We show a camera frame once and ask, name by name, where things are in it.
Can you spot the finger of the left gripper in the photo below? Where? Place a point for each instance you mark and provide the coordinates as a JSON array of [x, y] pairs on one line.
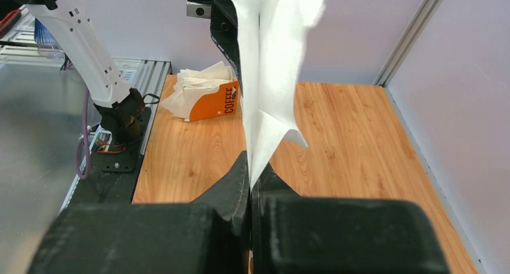
[[224, 32]]

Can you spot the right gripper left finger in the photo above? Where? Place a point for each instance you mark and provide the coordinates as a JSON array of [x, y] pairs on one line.
[[207, 235]]

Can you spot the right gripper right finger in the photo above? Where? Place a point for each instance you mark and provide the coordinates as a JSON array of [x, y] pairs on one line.
[[301, 234]]

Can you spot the single white paper filter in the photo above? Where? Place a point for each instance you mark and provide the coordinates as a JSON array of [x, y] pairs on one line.
[[272, 38]]

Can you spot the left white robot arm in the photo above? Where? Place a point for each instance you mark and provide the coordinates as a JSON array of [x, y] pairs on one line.
[[117, 102]]

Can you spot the white paper coffee filters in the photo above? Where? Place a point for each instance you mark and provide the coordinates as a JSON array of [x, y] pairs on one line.
[[178, 103]]

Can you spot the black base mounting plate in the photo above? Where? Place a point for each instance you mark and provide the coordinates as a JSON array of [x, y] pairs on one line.
[[113, 177]]

